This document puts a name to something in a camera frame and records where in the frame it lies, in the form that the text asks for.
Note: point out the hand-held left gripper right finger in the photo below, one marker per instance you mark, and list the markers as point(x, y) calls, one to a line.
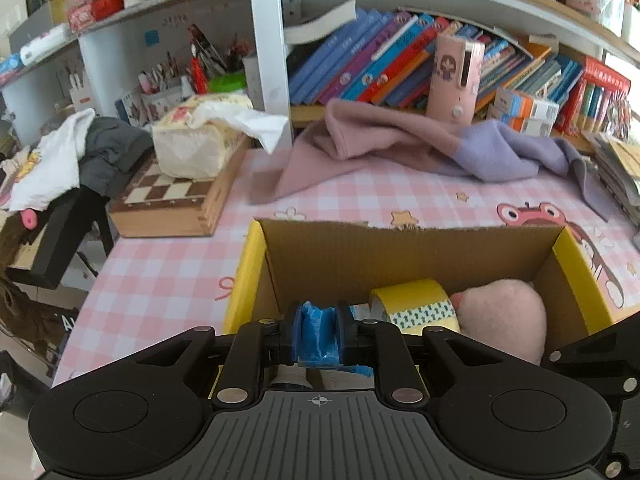
point(335, 330)

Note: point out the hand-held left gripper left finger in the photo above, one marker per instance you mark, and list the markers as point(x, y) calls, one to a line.
point(296, 330)

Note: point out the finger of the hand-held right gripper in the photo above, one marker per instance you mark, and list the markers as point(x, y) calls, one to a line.
point(615, 355)

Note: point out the dark blue spray bottle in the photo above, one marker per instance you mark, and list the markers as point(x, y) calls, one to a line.
point(292, 377)

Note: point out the yellow tape roll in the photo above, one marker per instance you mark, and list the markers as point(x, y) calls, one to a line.
point(410, 295)

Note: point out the yellow cardboard box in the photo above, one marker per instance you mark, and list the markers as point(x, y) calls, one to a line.
point(400, 255)

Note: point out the pink plush toy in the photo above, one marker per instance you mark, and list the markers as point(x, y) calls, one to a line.
point(500, 315)

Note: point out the pink checkered tablecloth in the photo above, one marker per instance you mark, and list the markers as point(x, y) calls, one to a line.
point(165, 270)

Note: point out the printed desk mat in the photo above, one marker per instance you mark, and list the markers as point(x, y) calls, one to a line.
point(532, 215)

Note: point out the wooden chess box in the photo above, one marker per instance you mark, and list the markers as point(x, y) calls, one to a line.
point(170, 210)

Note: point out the pink and purple cloth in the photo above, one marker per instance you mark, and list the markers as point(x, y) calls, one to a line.
point(375, 145)

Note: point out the stack of papers and notebooks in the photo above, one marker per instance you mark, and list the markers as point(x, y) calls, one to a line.
point(617, 165)

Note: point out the tissue pack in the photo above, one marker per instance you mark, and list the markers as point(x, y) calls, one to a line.
point(190, 150)

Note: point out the grey garment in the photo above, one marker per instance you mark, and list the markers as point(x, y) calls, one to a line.
point(115, 155)

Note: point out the black bench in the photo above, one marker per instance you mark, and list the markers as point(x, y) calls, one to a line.
point(60, 240)

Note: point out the red boxed book set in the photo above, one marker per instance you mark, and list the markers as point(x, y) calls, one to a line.
point(600, 95)

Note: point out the orange and blue boxes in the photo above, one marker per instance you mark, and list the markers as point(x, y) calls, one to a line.
point(520, 107)

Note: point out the row of colourful books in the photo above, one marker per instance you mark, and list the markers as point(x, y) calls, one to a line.
point(360, 60)

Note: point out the pink cylindrical device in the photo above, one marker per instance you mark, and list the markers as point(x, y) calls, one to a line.
point(452, 80)

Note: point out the pen holders with pens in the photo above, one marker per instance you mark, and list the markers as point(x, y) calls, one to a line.
point(200, 65)

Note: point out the small pink roller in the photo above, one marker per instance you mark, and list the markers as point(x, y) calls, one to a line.
point(29, 218)

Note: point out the white t-shirt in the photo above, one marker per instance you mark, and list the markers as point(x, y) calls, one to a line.
point(55, 160)

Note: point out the white metal shelf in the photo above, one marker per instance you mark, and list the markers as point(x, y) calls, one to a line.
point(270, 35)

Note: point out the red jar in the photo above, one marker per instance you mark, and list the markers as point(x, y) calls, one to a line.
point(107, 7)

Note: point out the long white box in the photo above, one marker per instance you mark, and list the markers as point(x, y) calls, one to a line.
point(47, 45)

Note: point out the light blue packet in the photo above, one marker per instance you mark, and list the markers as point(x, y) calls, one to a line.
point(9, 70)

